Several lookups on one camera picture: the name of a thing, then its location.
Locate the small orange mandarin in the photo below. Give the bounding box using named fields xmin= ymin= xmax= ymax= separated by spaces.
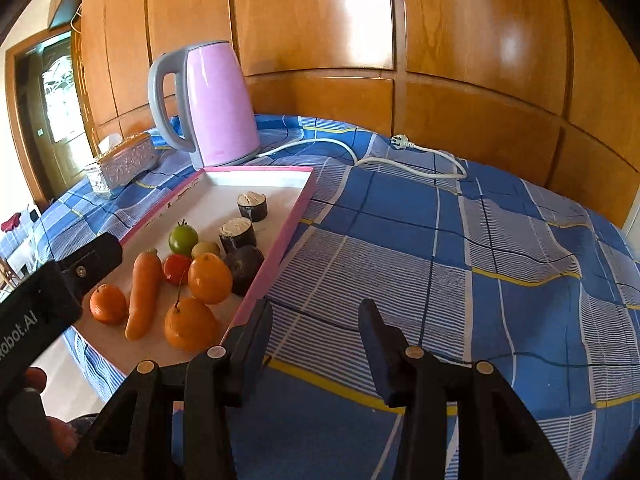
xmin=89 ymin=283 xmax=128 ymax=325

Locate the orange carrot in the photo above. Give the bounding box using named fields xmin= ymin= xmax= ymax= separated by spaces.
xmin=125 ymin=249 xmax=163 ymax=341

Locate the red tomato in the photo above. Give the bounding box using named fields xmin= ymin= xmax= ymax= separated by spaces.
xmin=163 ymin=254 xmax=192 ymax=286

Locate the green tomato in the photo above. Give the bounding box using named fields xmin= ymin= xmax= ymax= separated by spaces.
xmin=168 ymin=220 xmax=200 ymax=257

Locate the small yellow-green fruit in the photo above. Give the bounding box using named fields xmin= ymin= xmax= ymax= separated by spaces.
xmin=191 ymin=240 xmax=221 ymax=259

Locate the orange mandarin with stem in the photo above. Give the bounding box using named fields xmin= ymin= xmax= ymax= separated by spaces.
xmin=164 ymin=285 xmax=222 ymax=354

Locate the large orange mandarin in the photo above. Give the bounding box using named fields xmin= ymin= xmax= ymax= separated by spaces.
xmin=188 ymin=254 xmax=232 ymax=304

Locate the dark purple passion fruit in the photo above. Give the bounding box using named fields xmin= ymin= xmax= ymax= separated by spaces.
xmin=224 ymin=245 xmax=265 ymax=297

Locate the person's left hand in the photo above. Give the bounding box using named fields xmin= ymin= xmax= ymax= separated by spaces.
xmin=22 ymin=366 xmax=82 ymax=458

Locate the silver ornate tissue box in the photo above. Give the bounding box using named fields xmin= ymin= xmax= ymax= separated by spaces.
xmin=86 ymin=132 xmax=160 ymax=197

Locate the pink shallow tray box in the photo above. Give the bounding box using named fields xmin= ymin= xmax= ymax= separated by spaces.
xmin=75 ymin=166 xmax=316 ymax=374

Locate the wooden door with glass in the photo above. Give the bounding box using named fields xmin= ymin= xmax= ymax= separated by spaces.
xmin=4 ymin=26 xmax=96 ymax=210

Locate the pink electric kettle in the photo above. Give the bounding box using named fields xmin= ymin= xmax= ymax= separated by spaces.
xmin=148 ymin=41 xmax=260 ymax=170

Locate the white kettle power cord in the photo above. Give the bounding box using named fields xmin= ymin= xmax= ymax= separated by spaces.
xmin=254 ymin=133 xmax=469 ymax=181

